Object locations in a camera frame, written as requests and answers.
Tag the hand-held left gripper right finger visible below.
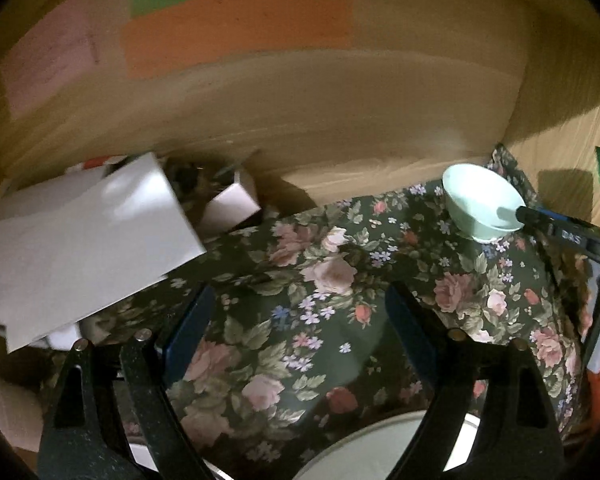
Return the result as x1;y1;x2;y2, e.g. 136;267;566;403
385;281;565;480

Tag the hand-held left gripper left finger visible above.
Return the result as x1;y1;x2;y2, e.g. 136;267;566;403
36;284;218;480

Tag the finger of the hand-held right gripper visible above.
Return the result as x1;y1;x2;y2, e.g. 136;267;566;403
515;204;600;264
531;207;570;222

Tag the pale green bowl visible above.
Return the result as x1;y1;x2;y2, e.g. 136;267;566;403
441;163;527;244

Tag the white plate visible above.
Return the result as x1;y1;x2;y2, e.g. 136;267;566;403
292;406;482;480

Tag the dark floral tablecloth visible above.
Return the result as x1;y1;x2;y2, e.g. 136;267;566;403
40;144;600;480

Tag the stack of white papers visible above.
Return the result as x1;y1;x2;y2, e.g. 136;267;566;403
0;151;207;354

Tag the small white box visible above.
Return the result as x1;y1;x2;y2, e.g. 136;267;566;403
196;169;262;234

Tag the pink sticky note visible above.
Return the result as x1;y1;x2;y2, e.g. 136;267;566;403
0;6;99;117

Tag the orange sticky note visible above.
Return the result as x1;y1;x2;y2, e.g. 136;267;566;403
121;0;354;80

